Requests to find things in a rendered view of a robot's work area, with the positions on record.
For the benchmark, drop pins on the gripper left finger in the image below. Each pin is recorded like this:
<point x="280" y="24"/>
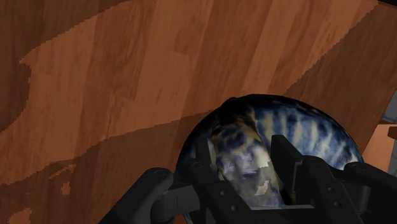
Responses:
<point x="198" y="192"/>

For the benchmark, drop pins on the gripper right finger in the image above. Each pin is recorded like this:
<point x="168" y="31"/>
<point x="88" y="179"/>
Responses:
<point x="322" y="183"/>

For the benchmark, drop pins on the blue and white patterned bowl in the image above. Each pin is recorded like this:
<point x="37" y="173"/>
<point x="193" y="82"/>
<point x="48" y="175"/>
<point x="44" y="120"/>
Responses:
<point x="297" y="130"/>

